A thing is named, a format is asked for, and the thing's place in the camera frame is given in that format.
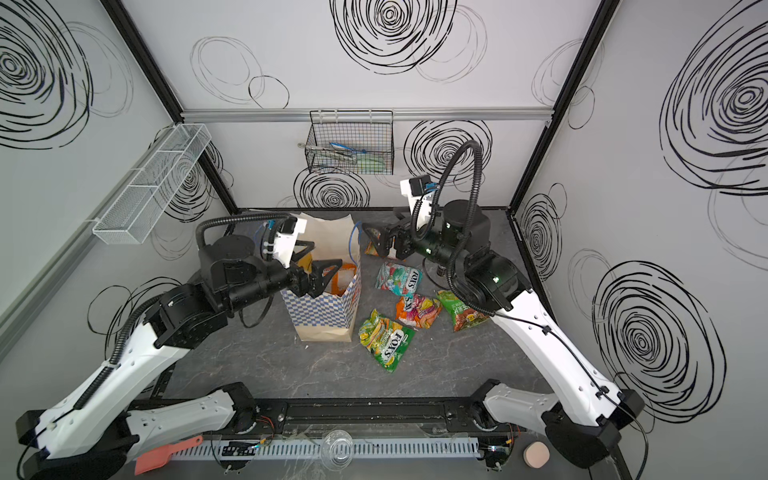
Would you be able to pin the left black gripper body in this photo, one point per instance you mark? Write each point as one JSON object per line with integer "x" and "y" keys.
{"x": 303, "y": 281}

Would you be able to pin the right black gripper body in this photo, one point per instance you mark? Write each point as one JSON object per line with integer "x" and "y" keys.
{"x": 398, "y": 242}

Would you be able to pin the small orange snack bag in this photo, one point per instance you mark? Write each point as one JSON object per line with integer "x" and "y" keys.
{"x": 373, "y": 246}

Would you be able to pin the teal Fox's candy bag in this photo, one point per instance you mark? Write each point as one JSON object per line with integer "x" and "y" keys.
{"x": 398, "y": 279}

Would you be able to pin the blue checkered paper bag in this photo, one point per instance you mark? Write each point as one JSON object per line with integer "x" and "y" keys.
{"x": 326, "y": 318}

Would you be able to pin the orange pink Fox's candy bag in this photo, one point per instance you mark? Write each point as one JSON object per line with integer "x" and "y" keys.
{"x": 418, "y": 311}

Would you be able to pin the green Fox's spring tea bag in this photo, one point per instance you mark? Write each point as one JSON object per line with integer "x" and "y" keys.
{"x": 386, "y": 340}

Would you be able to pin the green red snack bag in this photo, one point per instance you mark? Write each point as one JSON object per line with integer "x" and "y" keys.
{"x": 462, "y": 316}

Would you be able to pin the orange white snack bag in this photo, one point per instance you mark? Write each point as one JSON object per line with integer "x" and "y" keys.
{"x": 342, "y": 279}

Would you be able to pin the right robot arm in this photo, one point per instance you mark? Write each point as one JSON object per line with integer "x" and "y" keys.
{"x": 585, "y": 412}

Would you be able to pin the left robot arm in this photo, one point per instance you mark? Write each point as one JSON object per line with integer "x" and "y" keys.
{"x": 93, "y": 432}

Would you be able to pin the yellow snack bag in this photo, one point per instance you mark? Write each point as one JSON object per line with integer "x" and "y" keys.
{"x": 306, "y": 263}

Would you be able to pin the green item in basket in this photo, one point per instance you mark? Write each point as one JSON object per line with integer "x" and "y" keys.
{"x": 375, "y": 162}

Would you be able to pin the red plastic scoop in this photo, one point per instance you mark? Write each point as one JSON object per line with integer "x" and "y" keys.
{"x": 159, "y": 457}

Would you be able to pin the beige round sponge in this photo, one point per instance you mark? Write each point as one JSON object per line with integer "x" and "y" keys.
{"x": 536, "y": 455}

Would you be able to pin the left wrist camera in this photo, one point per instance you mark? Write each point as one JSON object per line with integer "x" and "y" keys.
{"x": 281, "y": 237}

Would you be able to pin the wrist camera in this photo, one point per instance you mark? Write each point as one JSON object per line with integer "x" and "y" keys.
{"x": 419, "y": 191}
{"x": 281, "y": 237}

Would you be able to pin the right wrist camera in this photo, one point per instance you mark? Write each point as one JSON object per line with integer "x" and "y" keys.
{"x": 419, "y": 191}

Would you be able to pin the black wire wall basket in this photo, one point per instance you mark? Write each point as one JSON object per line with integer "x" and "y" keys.
{"x": 369, "y": 129}

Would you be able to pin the blue handled tool in basket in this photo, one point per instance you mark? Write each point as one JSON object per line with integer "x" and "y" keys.
{"x": 341, "y": 148}

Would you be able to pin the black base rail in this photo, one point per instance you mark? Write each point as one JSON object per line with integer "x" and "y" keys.
{"x": 434, "y": 416}

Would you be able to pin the white wire wall shelf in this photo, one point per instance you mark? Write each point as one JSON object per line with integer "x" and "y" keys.
{"x": 130, "y": 218}

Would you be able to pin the white slotted cable duct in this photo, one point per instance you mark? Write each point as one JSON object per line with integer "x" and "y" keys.
{"x": 311, "y": 449}

